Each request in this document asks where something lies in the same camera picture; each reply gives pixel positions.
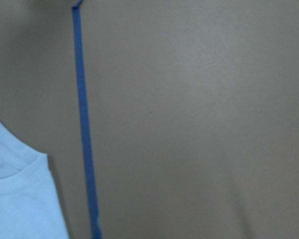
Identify light blue t-shirt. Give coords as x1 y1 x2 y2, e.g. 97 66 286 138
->
0 122 69 239

